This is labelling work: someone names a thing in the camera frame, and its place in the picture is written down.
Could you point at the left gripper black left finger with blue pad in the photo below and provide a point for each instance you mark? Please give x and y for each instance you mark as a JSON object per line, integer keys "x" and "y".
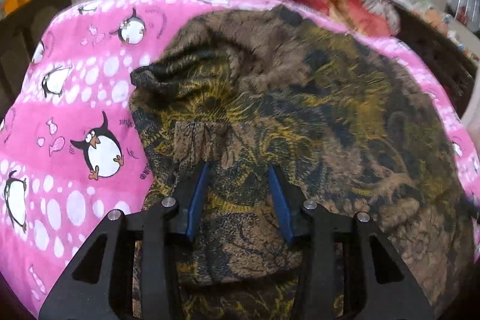
{"x": 98, "y": 282}

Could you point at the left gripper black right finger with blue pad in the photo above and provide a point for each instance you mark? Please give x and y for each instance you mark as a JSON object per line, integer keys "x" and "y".
{"x": 351, "y": 252}

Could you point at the brown floral patterned garment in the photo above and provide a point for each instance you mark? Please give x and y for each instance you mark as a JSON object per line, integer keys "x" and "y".
{"x": 243, "y": 89}

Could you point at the pink penguin bed sheet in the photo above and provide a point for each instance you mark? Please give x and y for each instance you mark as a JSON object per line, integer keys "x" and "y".
{"x": 70, "y": 151}

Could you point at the dark wooden headboard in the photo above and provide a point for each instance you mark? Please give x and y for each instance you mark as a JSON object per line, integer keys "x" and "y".
{"x": 425, "y": 30}

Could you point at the dark wooden chair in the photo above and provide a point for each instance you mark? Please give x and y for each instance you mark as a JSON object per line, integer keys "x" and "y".
{"x": 21, "y": 32}

